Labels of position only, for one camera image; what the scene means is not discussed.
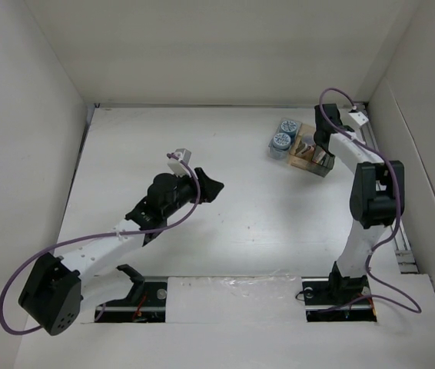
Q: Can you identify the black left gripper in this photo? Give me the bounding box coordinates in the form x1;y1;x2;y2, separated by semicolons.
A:
163;168;222;219

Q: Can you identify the clear jar of paper clips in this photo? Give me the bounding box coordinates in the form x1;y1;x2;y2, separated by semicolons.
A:
301;134;316;146

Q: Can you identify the pink highlighter pen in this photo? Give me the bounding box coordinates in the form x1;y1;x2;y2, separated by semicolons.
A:
313;149;329;166

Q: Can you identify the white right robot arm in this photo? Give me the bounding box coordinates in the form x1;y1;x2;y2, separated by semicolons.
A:
314;104;404;304

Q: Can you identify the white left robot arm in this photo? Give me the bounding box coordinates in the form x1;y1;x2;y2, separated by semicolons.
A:
18;168;224;336

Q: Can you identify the grey plastic bin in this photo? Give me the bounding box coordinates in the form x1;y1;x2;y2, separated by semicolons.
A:
309;147;335;178

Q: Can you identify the clear plastic bin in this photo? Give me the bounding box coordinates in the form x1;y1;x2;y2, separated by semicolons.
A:
268;118;303;160

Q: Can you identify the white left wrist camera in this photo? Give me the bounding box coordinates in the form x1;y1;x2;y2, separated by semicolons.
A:
168;148;191;177

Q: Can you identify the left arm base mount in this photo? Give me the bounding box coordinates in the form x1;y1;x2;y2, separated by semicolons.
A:
94;277;168;324

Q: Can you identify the aluminium rail on right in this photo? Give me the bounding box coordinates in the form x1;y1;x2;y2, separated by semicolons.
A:
354;103;420;274

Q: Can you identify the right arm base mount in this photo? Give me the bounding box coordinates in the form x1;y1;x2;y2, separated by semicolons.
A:
295;277;377;323

